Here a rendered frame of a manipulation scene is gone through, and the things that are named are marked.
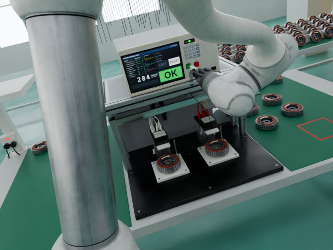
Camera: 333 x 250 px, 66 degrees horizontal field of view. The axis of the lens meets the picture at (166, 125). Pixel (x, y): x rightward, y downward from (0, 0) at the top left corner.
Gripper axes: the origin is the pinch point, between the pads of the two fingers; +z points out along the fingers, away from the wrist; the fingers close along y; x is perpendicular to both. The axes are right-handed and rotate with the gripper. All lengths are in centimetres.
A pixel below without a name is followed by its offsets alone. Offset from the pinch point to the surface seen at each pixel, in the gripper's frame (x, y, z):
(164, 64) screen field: 3.8, -10.6, 7.8
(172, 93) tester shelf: -9.3, -10.0, 5.0
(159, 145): -30.1, -22.2, -0.7
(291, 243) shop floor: -118, 41, -13
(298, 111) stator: -40, 56, 6
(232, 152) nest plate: -39.9, 9.3, -9.5
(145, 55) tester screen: 9.2, -17.5, 7.8
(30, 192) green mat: -43, -90, 14
